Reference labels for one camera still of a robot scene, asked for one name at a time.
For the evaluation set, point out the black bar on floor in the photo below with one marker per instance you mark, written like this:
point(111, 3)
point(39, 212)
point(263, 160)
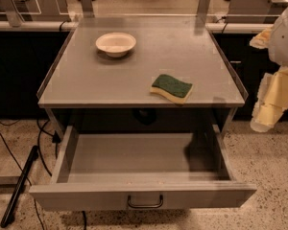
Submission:
point(8, 215)

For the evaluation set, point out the grey drawer cabinet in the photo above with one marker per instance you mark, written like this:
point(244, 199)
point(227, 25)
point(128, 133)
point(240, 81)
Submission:
point(175, 45)

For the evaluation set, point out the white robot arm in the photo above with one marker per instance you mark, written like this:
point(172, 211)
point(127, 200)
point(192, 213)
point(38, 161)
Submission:
point(278, 48)

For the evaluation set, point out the black drawer handle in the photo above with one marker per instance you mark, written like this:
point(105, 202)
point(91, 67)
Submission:
point(144, 202)

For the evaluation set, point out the white bowl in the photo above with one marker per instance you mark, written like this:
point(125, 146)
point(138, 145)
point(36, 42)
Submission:
point(115, 45)

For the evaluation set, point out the green and yellow sponge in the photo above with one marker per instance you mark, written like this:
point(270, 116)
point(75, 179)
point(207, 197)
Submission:
point(172, 89)

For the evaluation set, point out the open grey top drawer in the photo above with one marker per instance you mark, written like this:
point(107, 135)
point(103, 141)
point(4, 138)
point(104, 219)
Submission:
point(99, 172)

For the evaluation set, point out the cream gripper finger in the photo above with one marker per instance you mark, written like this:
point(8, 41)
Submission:
point(261, 40)
point(272, 100)

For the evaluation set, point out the white horizontal rail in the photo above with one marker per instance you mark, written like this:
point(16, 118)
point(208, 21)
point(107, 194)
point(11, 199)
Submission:
point(32, 26)

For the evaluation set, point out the left metal post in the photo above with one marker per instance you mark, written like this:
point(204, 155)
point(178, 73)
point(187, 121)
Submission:
point(12, 13)

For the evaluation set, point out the metal post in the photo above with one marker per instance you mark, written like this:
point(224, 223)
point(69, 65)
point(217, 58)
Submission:
point(87, 8)
point(203, 6)
point(12, 13)

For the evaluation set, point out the right metal post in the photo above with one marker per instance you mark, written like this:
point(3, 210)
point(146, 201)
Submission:
point(203, 6)

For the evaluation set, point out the middle metal post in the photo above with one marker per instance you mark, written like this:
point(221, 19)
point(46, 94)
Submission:
point(87, 8)

